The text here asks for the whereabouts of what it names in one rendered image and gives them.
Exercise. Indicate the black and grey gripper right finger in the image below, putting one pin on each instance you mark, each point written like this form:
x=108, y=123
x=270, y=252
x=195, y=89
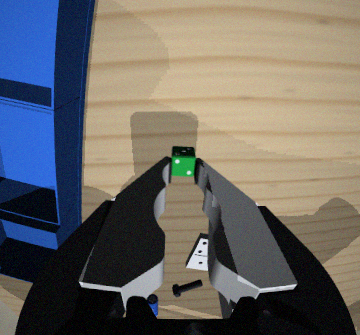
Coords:
x=254, y=254

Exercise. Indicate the blue battery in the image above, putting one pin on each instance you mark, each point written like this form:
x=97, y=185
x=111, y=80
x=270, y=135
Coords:
x=153, y=302

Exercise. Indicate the white domino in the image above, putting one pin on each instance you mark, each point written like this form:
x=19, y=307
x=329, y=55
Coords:
x=198, y=256

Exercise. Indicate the blue three-compartment bin rack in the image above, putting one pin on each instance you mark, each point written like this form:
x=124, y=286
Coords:
x=40, y=164

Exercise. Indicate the green die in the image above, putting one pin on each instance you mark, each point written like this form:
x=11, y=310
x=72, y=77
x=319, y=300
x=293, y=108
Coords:
x=183, y=161

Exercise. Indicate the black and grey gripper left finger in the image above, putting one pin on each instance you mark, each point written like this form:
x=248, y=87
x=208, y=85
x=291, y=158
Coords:
x=116, y=253

